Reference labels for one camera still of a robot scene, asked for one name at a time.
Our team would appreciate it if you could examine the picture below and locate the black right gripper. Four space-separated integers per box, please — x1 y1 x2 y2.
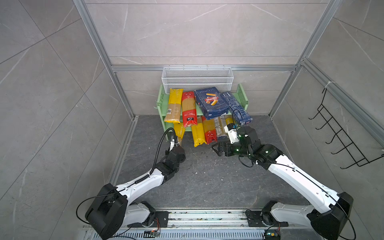
211 139 253 159

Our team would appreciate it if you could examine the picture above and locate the red spaghetti bag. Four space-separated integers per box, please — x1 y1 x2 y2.
202 116 218 145
182 91 198 128

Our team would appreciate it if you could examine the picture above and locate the clear black label pasta bag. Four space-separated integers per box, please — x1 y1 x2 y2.
214 116 228 141

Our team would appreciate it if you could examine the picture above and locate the yellow pasta bag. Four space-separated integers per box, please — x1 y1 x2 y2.
174 123 186 146
191 116 207 148

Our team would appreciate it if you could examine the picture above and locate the yellow Pastatime spaghetti bag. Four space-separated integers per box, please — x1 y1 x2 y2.
225 115 234 125

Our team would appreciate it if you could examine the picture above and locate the long blue spaghetti box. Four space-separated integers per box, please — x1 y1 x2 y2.
221 92 253 126

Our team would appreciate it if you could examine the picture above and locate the yellow top brown spaghetti bag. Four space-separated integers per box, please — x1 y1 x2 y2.
165 89 184 124

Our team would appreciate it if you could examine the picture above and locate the blue Barilla rigatoni box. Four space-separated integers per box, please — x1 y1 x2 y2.
195 87 229 120

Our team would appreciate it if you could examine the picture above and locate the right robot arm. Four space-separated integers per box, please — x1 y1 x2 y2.
212 126 354 240

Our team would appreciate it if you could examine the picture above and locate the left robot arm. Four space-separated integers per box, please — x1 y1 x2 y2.
85 146 186 240

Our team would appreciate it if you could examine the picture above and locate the green metal shelf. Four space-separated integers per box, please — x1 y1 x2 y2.
157 84 249 131

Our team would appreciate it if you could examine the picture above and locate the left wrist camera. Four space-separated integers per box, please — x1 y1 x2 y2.
169 139 175 151

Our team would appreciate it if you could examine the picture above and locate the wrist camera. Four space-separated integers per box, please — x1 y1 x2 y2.
224 123 239 144
169 139 175 151

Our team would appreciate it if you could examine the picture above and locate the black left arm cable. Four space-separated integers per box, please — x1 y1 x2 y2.
149 127 178 175

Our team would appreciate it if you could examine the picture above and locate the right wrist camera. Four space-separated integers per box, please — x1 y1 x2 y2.
224 123 239 144

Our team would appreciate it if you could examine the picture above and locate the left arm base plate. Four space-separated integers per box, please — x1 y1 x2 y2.
141 211 170 228

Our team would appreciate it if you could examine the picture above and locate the white wire mesh basket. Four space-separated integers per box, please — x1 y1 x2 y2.
162 67 234 94

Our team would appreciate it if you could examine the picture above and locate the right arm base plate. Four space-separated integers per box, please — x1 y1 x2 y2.
245 210 289 227

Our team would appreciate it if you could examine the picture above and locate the black wire hook rack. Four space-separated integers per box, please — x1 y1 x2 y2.
308 88 384 170

